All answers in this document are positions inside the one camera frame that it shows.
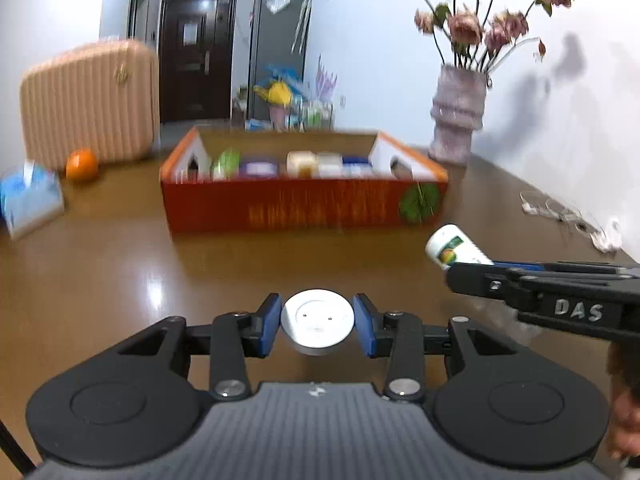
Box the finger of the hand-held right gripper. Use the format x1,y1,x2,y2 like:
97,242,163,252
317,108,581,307
445,262,551,312
492,259,640,277

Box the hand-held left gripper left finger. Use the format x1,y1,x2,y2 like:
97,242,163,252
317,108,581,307
116,292,281,402

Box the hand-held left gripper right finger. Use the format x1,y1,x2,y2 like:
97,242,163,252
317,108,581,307
352,294,522,404

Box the white bottle with green label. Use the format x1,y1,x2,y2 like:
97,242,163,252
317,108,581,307
424,223,495,272

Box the white round jar lid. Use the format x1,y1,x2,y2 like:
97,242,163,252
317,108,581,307
279,288,356,357

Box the orange cardboard box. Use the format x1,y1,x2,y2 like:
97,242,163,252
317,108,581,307
159,127,450,237

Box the person's right hand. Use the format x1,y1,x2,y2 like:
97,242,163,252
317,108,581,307
606,344,640,462

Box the purple labelled container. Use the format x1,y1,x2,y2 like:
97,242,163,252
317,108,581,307
240,158,280,180

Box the small white box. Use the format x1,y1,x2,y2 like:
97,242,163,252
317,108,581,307
318,153,346,179

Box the pink textured vase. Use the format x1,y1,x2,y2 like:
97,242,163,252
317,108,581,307
428,63,489,166

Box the beige jar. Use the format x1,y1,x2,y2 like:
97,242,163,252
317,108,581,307
286,150,320,179

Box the green plastic bottle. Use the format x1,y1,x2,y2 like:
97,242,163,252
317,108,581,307
212,148,241,181

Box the cluttered storage rack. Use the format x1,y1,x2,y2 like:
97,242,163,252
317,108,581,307
244,65,336,134

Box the yellow watering can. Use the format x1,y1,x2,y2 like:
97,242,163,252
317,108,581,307
253,82,292,107

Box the dried pink flowers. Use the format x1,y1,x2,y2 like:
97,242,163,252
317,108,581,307
378,0,575,77

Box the orange fruit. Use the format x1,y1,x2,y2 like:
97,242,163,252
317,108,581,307
65,148,100,184

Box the blue tissue pack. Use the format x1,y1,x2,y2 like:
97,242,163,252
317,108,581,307
0,159,66,240

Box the dark brown entrance door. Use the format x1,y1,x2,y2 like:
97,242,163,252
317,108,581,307
158,0,237,124

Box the pink ribbed suitcase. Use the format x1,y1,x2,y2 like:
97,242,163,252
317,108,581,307
19,38,161,169

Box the grey refrigerator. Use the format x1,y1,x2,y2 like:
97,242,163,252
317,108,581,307
248,0,314,121

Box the grey side door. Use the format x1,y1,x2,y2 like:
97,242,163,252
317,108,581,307
127,0,151,42

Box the white wired earphones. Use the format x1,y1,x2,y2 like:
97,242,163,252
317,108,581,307
519,190,624,254

